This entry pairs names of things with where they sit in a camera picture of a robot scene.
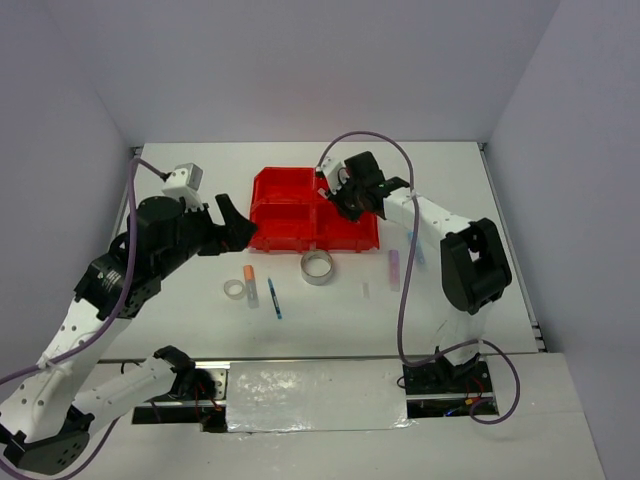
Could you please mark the blue pen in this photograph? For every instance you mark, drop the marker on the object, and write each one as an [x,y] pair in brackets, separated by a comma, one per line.
[274,298]

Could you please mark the blue highlighter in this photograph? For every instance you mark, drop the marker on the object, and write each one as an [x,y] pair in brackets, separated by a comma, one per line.
[419,257]

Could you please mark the large grey tape roll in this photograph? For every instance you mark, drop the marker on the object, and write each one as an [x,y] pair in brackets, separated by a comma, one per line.
[317,267]

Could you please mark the red four-compartment bin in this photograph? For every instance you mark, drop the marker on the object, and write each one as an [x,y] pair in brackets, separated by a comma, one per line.
[292,215]

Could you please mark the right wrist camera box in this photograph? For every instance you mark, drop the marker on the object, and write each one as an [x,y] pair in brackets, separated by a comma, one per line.
[335,174]

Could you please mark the orange cap highlighter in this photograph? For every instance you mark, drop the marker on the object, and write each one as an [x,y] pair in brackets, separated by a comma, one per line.
[251,286]

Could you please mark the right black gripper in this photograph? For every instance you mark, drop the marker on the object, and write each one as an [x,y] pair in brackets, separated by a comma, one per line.
[353,214]

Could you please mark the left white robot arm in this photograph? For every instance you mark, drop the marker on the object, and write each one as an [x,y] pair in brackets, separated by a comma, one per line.
[47,422]

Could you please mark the pink highlighter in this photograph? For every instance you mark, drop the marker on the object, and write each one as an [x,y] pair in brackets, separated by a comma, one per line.
[394,270]

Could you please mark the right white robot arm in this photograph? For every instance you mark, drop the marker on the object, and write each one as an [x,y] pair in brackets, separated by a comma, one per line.
[472,266]

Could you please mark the small clear tape roll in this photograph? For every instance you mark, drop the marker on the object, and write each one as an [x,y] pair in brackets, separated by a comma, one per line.
[234,289]

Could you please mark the silver foil cover plate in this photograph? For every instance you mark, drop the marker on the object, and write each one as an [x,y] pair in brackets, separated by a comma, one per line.
[315,396]

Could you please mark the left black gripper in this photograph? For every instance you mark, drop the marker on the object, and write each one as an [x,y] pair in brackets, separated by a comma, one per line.
[235,237]

